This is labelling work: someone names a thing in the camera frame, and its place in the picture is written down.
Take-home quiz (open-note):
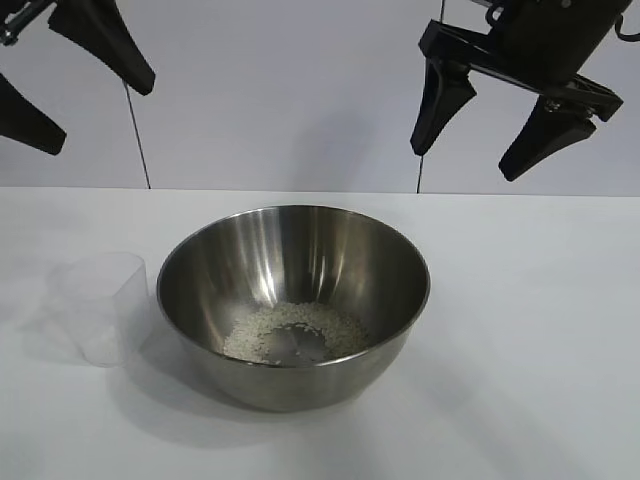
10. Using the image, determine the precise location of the clear plastic measuring cup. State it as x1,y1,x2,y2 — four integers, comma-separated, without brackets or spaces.
47,251,149,369

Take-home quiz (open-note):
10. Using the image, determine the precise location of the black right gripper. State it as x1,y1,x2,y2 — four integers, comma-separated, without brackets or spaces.
409,0,634,182

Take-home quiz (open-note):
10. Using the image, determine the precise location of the stainless steel mixing bowl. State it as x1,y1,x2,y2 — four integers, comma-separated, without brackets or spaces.
155,203,431,413

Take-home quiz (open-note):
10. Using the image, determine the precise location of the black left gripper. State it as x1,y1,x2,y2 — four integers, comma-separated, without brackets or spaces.
0,0,157,155

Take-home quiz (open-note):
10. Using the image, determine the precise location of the black curved gripper cable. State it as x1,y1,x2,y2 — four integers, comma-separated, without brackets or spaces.
612,13,640,41

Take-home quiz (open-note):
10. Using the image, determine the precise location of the white uncooked rice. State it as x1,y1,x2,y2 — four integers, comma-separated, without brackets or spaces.
222,300,371,362

